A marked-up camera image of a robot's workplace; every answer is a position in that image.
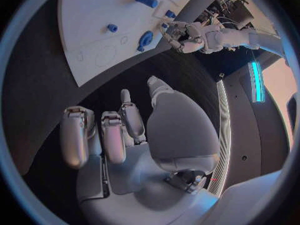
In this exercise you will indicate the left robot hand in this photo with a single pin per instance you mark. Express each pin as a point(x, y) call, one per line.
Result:
point(187, 33)

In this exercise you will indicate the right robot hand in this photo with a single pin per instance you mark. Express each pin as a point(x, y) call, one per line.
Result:
point(178, 131)

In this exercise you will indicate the small blue peg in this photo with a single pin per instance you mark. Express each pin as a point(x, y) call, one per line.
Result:
point(164, 25)

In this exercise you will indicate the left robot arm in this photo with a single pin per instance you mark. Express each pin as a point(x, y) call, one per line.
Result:
point(236, 36)

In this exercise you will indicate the white task board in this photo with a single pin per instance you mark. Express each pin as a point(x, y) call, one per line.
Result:
point(93, 22)

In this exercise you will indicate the cluttered workshop desk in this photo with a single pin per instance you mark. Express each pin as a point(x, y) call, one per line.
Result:
point(225, 5)

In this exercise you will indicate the blue long cylinder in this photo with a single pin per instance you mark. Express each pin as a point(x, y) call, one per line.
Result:
point(146, 0)

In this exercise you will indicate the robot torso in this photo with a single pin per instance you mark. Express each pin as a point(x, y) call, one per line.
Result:
point(243, 127)

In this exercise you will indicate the blue ribbed plug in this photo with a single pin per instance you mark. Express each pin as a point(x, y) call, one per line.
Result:
point(112, 28)

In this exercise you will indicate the glowing light bar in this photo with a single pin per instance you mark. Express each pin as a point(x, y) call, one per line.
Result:
point(257, 82)

